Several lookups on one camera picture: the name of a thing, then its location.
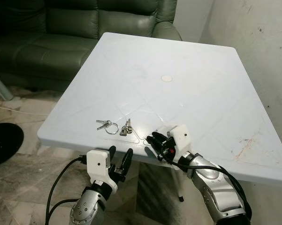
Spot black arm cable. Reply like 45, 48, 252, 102
46, 157, 90, 225
165, 156, 250, 217

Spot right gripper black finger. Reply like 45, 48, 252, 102
146, 142, 166, 162
151, 132, 169, 148

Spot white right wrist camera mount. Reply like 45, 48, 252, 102
154, 124, 192, 158

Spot keys on large ring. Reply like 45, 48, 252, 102
96, 119, 120, 135

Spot thin white floor cable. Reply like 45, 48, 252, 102
0, 104, 53, 116

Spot dark green leather sofa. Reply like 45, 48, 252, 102
0, 0, 183, 92

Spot white plastic square table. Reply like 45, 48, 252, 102
38, 32, 282, 185

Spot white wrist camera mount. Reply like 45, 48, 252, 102
154, 124, 192, 158
86, 150, 118, 192

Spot grey metal pole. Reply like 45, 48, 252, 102
0, 69, 14, 102

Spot small silver key bunch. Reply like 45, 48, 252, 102
120, 119, 134, 137

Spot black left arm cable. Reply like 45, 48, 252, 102
46, 157, 90, 225

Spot white table leg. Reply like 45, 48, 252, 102
177, 171, 185, 203

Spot black round floor object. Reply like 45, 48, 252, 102
0, 123, 24, 167

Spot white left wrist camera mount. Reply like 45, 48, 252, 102
86, 150, 118, 192

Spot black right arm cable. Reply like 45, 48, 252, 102
165, 156, 250, 217

